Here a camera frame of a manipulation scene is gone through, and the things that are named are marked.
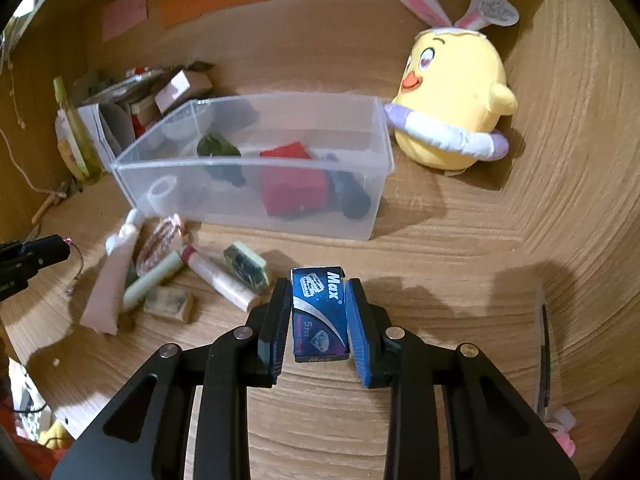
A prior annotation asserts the worn wooden stamp block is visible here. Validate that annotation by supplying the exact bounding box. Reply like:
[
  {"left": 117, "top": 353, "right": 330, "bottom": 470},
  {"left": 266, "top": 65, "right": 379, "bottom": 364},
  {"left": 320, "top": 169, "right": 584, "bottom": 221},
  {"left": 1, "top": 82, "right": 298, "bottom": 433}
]
[{"left": 143, "top": 285, "right": 194, "bottom": 324}]

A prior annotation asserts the white braided rope bracelet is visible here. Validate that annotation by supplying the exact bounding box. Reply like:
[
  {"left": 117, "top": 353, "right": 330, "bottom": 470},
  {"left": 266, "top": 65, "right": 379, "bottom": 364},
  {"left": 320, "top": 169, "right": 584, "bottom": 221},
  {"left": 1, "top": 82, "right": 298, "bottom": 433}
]
[{"left": 135, "top": 212, "right": 187, "bottom": 279}]

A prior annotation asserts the pale green stick tube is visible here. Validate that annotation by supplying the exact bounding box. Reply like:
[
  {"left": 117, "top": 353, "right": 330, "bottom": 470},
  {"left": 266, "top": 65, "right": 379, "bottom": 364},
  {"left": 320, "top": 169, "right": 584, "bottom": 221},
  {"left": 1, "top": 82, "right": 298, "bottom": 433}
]
[{"left": 120, "top": 252, "right": 184, "bottom": 312}]

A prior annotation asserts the white tape roll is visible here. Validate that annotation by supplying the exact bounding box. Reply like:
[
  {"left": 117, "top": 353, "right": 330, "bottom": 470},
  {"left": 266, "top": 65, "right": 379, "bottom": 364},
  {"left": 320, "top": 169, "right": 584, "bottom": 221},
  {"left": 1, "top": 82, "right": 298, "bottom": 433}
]
[{"left": 146, "top": 174, "right": 179, "bottom": 217}]

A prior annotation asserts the white red-capped lip tube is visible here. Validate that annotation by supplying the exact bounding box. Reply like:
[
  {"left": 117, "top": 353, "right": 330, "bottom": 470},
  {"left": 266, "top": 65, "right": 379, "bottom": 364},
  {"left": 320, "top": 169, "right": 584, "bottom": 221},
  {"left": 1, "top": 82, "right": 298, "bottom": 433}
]
[{"left": 179, "top": 245, "right": 260, "bottom": 312}]

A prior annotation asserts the small green square box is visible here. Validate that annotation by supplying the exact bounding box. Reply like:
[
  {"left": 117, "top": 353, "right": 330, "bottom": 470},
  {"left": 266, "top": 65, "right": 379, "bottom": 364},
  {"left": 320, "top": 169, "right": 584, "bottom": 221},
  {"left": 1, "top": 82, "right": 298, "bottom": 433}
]
[{"left": 224, "top": 240, "right": 271, "bottom": 294}]

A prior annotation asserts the blue Max razor box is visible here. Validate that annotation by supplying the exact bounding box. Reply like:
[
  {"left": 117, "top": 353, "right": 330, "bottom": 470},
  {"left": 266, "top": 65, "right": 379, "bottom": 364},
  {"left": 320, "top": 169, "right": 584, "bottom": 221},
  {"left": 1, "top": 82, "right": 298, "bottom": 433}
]
[{"left": 291, "top": 266, "right": 349, "bottom": 363}]

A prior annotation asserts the dark green glass bottle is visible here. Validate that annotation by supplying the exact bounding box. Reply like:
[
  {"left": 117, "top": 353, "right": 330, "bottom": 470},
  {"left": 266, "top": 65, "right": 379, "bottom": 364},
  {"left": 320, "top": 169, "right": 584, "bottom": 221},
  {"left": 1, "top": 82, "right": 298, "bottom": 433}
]
[{"left": 196, "top": 132, "right": 246, "bottom": 188}]

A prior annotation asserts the purple black cosmetic bottle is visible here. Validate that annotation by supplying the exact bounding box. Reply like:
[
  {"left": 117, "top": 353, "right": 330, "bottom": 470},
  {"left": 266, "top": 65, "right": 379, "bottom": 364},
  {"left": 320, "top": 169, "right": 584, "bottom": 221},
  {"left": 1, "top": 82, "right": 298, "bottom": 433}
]
[{"left": 326, "top": 170, "right": 372, "bottom": 220}]

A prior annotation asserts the red packet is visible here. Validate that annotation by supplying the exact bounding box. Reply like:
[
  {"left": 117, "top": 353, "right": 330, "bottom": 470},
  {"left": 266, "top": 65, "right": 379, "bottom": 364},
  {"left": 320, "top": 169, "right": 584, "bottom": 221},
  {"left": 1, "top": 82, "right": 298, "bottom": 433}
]
[{"left": 262, "top": 166, "right": 330, "bottom": 218}]

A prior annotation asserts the yellow green spray bottle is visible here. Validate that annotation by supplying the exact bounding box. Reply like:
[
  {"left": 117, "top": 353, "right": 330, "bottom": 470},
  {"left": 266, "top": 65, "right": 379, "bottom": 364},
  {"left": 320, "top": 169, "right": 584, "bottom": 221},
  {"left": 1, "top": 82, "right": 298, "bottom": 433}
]
[{"left": 53, "top": 76, "right": 103, "bottom": 183}]

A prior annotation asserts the stack of books papers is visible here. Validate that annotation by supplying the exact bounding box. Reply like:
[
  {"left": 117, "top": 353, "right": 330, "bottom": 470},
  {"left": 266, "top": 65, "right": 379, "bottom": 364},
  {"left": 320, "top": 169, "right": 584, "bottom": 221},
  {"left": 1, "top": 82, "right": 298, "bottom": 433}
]
[{"left": 74, "top": 60, "right": 216, "bottom": 141}]

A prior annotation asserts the small white cardboard box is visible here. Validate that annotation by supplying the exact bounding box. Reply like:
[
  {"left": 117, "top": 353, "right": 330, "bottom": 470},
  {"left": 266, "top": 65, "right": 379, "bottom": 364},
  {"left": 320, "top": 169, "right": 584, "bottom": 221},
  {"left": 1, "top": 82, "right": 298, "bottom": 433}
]
[{"left": 154, "top": 70, "right": 213, "bottom": 114}]

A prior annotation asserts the pink sticky note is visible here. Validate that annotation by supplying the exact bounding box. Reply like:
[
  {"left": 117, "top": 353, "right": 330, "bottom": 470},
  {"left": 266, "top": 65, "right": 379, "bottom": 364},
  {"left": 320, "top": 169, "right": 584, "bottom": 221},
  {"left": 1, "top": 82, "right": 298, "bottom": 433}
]
[{"left": 102, "top": 0, "right": 148, "bottom": 42}]

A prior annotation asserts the clear plastic storage bin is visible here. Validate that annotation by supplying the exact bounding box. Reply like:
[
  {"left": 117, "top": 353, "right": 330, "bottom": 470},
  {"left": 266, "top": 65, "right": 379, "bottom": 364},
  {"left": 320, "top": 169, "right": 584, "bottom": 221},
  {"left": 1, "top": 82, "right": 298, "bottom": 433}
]
[{"left": 112, "top": 92, "right": 394, "bottom": 240}]

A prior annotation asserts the yellow chick plush toy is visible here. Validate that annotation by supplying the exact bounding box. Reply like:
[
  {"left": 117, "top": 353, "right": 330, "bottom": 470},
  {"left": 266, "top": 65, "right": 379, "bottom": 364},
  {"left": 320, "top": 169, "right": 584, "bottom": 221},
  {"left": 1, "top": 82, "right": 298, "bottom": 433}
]
[{"left": 384, "top": 0, "right": 520, "bottom": 174}]

